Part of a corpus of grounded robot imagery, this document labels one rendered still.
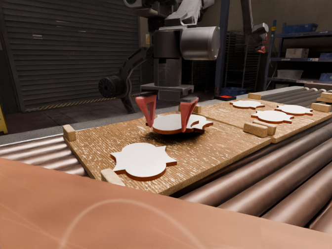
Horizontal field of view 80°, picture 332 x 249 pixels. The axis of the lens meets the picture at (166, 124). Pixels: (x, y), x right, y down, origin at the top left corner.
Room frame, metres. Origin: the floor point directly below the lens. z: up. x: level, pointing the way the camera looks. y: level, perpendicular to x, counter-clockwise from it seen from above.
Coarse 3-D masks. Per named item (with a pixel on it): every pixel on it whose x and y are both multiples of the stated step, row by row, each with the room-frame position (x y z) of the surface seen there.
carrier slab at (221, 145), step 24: (144, 120) 0.61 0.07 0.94; (72, 144) 0.42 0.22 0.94; (96, 144) 0.42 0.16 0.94; (120, 144) 0.42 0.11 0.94; (168, 144) 0.42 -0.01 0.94; (192, 144) 0.42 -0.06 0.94; (216, 144) 0.42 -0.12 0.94; (240, 144) 0.42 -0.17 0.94; (264, 144) 0.44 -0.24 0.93; (96, 168) 0.32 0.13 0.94; (168, 168) 0.32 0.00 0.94; (192, 168) 0.32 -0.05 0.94; (216, 168) 0.33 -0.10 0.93; (168, 192) 0.26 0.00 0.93
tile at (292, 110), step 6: (276, 108) 0.72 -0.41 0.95; (282, 108) 0.72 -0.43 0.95; (288, 108) 0.72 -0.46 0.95; (294, 108) 0.72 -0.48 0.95; (300, 108) 0.72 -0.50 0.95; (306, 108) 0.72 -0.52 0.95; (288, 114) 0.67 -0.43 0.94; (294, 114) 0.66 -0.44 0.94; (300, 114) 0.65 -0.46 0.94; (306, 114) 0.67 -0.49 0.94; (312, 114) 0.66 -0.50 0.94
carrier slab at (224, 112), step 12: (204, 108) 0.76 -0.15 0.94; (216, 108) 0.76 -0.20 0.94; (228, 108) 0.76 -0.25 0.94; (264, 108) 0.76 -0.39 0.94; (216, 120) 0.62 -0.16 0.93; (228, 120) 0.61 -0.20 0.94; (240, 120) 0.61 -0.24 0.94; (252, 120) 0.61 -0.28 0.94; (300, 120) 0.61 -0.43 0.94; (312, 120) 0.61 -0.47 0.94; (324, 120) 0.65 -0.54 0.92; (276, 132) 0.50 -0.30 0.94; (288, 132) 0.50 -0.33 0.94
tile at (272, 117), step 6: (258, 114) 0.64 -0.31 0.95; (264, 114) 0.64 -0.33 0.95; (270, 114) 0.64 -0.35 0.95; (276, 114) 0.64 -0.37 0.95; (282, 114) 0.64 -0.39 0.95; (264, 120) 0.58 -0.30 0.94; (270, 120) 0.58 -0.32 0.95; (276, 120) 0.58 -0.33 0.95; (282, 120) 0.58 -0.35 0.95; (288, 120) 0.58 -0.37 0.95
